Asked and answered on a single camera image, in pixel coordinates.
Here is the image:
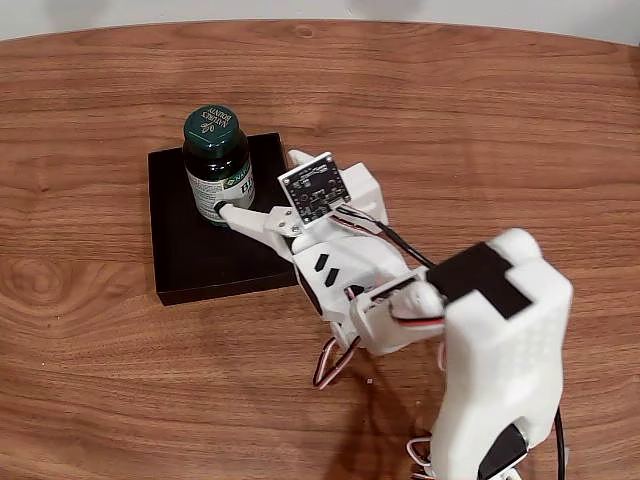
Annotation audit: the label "green pill bottle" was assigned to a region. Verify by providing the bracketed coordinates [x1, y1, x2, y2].
[181, 103, 256, 230]

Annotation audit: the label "black open box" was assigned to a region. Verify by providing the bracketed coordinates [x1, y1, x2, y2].
[147, 131, 301, 307]

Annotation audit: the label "black camera board, white mount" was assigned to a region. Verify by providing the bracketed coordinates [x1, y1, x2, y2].
[277, 151, 354, 230]

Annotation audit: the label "red white servo wires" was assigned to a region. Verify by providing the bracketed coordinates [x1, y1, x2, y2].
[312, 333, 362, 392]

